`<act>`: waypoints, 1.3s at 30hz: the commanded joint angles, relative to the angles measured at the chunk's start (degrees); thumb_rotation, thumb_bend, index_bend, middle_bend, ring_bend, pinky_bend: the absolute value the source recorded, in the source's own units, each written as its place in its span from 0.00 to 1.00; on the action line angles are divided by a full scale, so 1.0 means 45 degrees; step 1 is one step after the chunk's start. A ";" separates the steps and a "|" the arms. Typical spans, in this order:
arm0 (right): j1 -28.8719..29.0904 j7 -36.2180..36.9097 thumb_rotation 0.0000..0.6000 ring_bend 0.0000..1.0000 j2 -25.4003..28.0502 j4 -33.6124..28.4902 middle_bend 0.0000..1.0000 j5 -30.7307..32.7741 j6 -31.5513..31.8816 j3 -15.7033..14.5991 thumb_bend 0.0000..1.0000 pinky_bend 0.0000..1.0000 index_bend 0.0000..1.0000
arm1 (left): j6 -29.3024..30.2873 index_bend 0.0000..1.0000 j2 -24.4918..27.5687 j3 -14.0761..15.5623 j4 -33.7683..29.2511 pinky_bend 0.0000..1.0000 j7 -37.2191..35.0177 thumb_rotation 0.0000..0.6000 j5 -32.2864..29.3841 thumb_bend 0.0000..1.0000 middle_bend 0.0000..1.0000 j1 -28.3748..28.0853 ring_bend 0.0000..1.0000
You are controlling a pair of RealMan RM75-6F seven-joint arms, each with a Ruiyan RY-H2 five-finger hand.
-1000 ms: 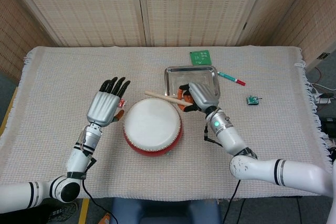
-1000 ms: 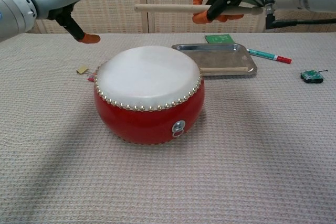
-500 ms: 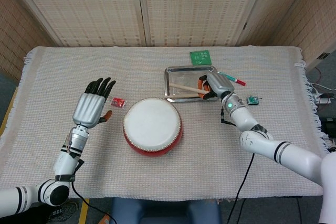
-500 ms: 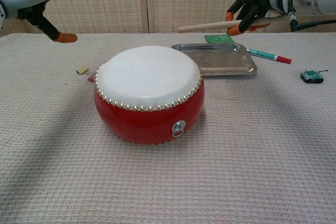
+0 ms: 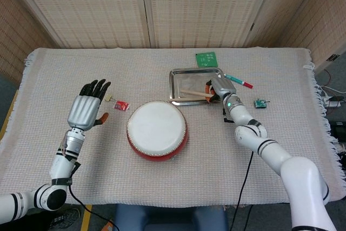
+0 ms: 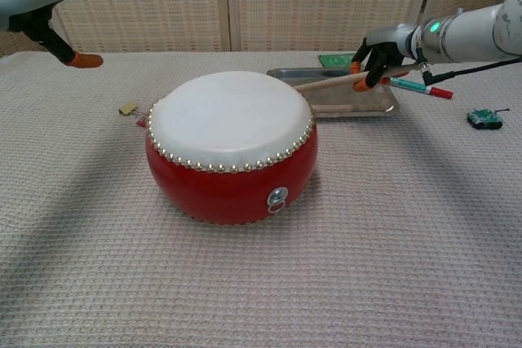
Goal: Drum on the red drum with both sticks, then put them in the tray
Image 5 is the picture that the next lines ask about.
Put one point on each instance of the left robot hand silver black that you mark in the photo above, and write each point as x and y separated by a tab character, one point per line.
83	110

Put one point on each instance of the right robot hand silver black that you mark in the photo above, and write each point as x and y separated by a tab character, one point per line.
224	86

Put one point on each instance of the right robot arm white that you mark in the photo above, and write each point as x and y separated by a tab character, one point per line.
270	150

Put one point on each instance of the rectangular metal tray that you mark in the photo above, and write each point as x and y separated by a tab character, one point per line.
189	79

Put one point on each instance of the red and white drum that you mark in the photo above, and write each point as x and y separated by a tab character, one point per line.
156	128

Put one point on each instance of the green marker with red cap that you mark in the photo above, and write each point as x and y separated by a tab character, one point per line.
239	80

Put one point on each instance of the yellow binder clip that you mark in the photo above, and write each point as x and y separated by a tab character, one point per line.
108	97

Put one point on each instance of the green circuit board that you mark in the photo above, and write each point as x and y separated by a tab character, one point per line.
206	59

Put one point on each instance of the small red packet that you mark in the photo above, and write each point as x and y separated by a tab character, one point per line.
121	105

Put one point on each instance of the small green toy tank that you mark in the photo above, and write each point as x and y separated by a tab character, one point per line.
259	103

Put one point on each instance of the beige woven tablecloth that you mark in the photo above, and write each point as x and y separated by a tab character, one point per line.
108	179

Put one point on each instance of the woven folding screen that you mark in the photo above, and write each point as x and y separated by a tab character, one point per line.
189	12

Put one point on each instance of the black sneaker shoe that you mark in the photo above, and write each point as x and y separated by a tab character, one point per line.
65	217

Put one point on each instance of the white power strip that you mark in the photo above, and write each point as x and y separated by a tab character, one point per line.
332	104

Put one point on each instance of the orange packet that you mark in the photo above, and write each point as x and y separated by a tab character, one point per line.
110	225

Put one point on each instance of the black box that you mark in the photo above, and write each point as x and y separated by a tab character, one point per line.
338	131

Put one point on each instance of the blue padded seat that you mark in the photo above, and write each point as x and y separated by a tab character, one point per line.
170	218

